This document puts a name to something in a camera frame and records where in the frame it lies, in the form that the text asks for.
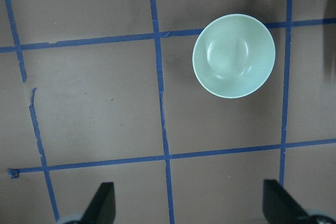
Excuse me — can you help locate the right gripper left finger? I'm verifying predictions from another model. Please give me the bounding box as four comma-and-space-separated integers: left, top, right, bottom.
80, 182, 116, 224

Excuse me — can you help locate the green bowl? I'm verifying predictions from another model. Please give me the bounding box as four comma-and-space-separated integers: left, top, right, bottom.
192, 14, 276, 99

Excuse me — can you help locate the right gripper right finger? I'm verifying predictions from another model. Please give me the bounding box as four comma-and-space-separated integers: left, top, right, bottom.
262, 179, 309, 224

